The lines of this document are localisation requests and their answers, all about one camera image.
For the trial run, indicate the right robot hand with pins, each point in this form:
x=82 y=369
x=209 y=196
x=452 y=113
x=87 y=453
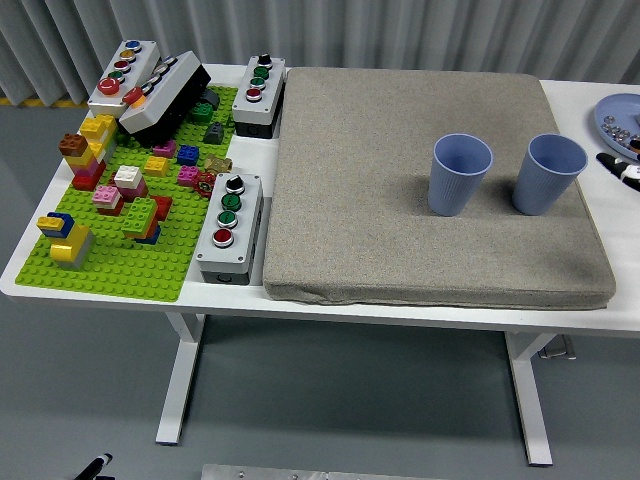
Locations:
x=622 y=171

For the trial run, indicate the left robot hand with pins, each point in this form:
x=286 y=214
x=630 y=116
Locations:
x=95 y=467

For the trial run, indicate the blue ribbed plastic cup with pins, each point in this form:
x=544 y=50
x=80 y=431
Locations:
x=452 y=195
x=537 y=190

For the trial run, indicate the blue plastic plate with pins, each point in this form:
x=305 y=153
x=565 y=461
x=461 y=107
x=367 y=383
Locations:
x=617 y=107

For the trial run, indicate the white table leg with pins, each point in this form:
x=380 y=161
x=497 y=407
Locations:
x=530 y=410
x=177 y=390

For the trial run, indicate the green studded baseplate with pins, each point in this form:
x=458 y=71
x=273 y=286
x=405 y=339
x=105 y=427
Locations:
x=115 y=270

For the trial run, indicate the grey metal plate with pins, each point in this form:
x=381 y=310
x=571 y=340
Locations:
x=300 y=474

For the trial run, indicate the blue yellow grey brick stack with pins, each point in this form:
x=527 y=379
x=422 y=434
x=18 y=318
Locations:
x=70 y=242

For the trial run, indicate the green orange brick stack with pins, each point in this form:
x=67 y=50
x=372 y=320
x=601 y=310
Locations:
x=140 y=215

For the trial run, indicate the pink red brick stack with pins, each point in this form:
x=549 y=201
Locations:
x=107 y=197

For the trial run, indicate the red toy brick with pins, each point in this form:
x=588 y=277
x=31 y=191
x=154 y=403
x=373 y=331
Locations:
x=164 y=206

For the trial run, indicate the grey-brown cushion mat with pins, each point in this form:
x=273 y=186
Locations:
x=350 y=200

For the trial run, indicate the grey four-button control box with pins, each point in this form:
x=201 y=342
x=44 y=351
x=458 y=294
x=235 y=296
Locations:
x=272 y=85
x=245 y=220

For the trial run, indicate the white pink brick stack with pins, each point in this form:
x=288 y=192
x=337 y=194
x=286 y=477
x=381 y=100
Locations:
x=129 y=179

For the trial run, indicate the magenta toy brick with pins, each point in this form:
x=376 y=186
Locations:
x=165 y=148
x=189 y=175

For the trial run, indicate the yellow toy brick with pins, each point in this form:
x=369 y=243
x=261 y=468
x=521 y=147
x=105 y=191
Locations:
x=156 y=166

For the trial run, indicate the brown yellow red brick stack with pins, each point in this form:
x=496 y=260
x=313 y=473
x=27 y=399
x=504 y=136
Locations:
x=82 y=160

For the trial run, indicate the blue toy brick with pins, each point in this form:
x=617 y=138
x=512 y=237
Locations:
x=188 y=154

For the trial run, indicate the yellow white brick stack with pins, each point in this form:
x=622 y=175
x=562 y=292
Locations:
x=97 y=127

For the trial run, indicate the grey pleated curtain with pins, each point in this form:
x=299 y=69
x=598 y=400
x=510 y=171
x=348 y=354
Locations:
x=300 y=30

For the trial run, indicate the grey sloped toy brick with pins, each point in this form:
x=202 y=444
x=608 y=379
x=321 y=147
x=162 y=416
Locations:
x=213 y=133

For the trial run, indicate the yellow floor tape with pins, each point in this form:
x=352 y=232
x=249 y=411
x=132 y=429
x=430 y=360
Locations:
x=65 y=103

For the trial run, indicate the dark green toy brick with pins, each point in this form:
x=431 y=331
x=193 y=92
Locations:
x=202 y=112

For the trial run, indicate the tilted white black control box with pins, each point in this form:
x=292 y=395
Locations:
x=165 y=95

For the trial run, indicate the dark grey arch brick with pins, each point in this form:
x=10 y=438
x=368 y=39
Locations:
x=212 y=98

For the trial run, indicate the white five-button control box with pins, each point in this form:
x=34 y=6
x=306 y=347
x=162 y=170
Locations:
x=142 y=55

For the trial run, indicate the grey metal bracket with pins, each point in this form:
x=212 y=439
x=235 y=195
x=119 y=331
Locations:
x=557 y=351

